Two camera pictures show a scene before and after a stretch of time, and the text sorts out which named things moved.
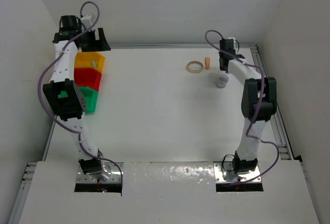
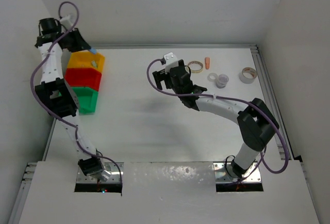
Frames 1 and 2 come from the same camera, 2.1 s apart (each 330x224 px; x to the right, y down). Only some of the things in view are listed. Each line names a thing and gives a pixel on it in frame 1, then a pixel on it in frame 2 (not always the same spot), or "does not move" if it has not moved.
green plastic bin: x=91 y=99 does not move
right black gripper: x=222 y=68 -> x=160 y=76
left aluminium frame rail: x=18 y=207 does not move
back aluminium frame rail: x=174 y=46 does not move
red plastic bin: x=87 y=77 does not move
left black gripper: x=97 y=45 -> x=82 y=45
